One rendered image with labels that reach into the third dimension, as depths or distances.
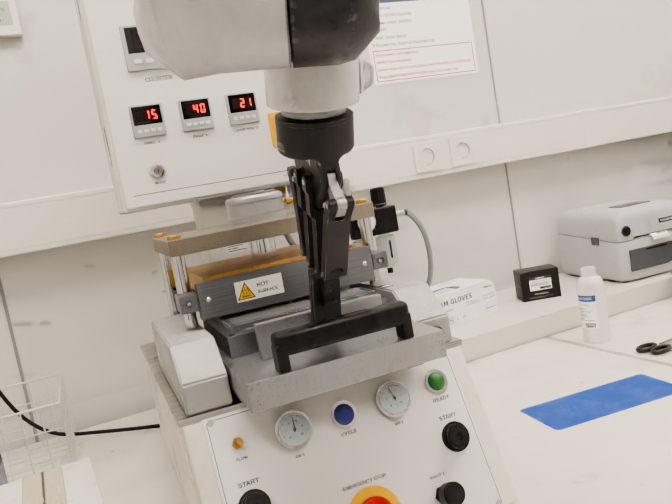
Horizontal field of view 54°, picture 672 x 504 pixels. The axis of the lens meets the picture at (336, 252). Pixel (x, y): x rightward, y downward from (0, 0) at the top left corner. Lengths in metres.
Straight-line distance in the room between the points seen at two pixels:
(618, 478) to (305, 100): 0.56
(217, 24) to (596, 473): 0.66
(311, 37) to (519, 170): 1.34
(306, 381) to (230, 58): 0.32
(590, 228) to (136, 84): 1.11
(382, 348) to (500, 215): 1.10
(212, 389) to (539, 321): 0.86
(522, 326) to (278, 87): 0.92
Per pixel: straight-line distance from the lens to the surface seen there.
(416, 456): 0.78
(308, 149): 0.61
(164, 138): 1.03
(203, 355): 0.74
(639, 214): 1.67
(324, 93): 0.60
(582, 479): 0.88
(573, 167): 1.92
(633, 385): 1.15
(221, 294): 0.81
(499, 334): 1.38
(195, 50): 0.51
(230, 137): 1.05
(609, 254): 1.67
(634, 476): 0.88
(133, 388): 1.45
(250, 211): 0.88
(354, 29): 0.50
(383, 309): 0.69
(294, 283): 0.83
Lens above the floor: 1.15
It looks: 6 degrees down
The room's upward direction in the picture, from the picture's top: 10 degrees counter-clockwise
